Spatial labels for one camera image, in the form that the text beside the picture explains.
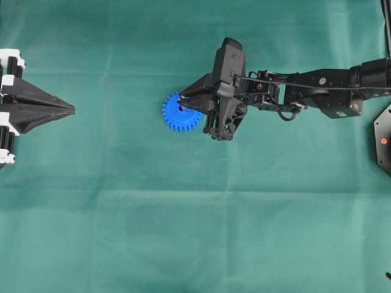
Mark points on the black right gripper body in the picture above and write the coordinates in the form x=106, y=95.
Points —
x=229, y=66

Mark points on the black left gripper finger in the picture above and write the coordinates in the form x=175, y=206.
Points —
x=28, y=93
x=26, y=117

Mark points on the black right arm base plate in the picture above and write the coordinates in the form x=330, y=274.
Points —
x=382, y=139

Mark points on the blue plastic gear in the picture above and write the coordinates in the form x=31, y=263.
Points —
x=177, y=117

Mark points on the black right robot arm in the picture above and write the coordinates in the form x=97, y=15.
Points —
x=337, y=93

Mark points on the green cloth mat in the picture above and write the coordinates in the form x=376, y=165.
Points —
x=110, y=199

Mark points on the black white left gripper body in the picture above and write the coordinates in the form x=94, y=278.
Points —
x=12, y=66

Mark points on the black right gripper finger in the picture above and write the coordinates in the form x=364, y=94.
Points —
x=200, y=104
x=202, y=86

